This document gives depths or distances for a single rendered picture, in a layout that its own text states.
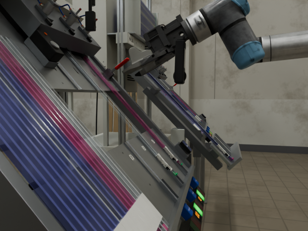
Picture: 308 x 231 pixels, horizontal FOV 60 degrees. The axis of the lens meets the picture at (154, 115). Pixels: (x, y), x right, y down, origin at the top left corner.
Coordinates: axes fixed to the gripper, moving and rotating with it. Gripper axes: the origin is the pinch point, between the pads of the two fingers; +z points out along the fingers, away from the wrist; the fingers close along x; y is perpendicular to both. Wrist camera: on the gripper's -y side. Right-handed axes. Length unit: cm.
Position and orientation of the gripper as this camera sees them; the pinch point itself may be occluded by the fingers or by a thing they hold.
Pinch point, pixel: (132, 75)
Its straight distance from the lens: 77.5
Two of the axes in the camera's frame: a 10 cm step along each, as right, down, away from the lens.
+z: -8.6, 4.6, 2.3
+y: -4.7, -8.8, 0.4
